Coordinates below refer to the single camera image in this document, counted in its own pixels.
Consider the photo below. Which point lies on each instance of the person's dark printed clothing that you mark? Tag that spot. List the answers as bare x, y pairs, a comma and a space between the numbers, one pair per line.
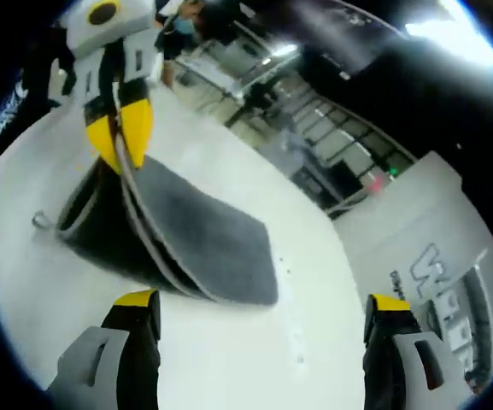
11, 107

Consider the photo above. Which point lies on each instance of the black metal frame rack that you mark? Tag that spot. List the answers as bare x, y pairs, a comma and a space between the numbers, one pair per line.
340, 128

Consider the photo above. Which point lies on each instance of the black-legged side table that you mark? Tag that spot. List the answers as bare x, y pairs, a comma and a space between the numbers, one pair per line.
212, 72

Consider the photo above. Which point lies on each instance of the grey towel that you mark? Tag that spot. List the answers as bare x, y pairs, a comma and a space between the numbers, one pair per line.
212, 226

